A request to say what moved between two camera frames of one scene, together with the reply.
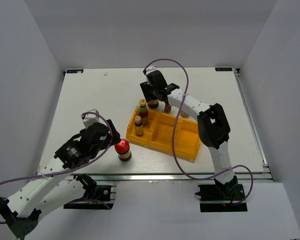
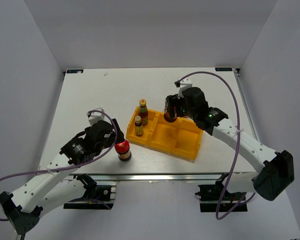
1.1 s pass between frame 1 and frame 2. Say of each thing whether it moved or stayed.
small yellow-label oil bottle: stayed
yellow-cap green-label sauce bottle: stayed
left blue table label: stayed
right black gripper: moved
